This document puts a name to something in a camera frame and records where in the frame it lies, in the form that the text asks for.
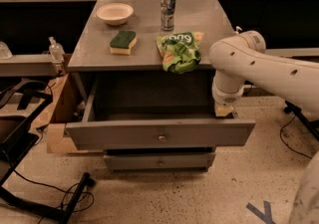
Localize black floor cable right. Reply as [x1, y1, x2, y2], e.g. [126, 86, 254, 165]
[279, 114, 313, 160]

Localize grey bottom drawer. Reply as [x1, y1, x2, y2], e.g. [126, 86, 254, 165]
[104, 152, 215, 171]

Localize cardboard box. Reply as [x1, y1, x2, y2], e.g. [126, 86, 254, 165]
[32, 73, 94, 154]

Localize clear plastic bottle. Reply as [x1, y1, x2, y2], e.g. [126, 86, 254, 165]
[49, 37, 65, 62]

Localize white bowl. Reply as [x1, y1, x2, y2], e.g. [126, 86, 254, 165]
[97, 3, 134, 26]

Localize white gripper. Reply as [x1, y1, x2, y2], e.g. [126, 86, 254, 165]
[212, 71, 244, 117]

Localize green chip bag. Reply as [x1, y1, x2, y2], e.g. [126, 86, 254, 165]
[157, 32, 204, 74]

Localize energy drink can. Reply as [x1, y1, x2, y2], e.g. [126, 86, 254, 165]
[160, 0, 175, 31]

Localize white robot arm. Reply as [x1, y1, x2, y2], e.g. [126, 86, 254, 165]
[208, 31, 319, 224]

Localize grey drawer cabinet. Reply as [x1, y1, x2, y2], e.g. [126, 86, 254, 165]
[67, 0, 252, 172]

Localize grey top drawer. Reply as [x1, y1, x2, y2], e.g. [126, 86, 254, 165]
[67, 74, 255, 149]

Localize grey drawer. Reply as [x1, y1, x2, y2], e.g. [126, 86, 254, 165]
[104, 152, 215, 171]
[67, 74, 255, 149]

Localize black floor cable left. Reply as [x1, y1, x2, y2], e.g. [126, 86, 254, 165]
[13, 167, 96, 224]

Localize small white pump bottle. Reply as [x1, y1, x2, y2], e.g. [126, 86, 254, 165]
[235, 26, 243, 35]

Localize black floor cable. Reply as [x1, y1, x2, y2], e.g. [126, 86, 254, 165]
[279, 114, 313, 160]
[13, 167, 96, 224]

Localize green yellow sponge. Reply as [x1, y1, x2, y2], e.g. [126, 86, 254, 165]
[110, 31, 137, 55]

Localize black metal stand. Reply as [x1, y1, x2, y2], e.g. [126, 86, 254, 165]
[0, 80, 95, 224]

